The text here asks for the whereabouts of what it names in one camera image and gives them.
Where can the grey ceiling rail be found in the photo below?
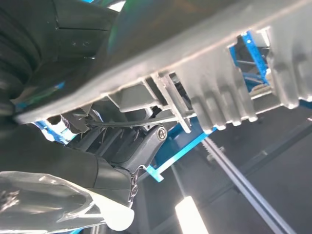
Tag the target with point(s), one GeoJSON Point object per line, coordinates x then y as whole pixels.
{"type": "Point", "coordinates": [243, 189]}

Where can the blue metal shelf rack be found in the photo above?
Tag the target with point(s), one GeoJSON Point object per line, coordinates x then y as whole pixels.
{"type": "Point", "coordinates": [254, 55]}

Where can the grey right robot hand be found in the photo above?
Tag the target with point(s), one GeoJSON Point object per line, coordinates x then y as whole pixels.
{"type": "Point", "coordinates": [60, 161]}

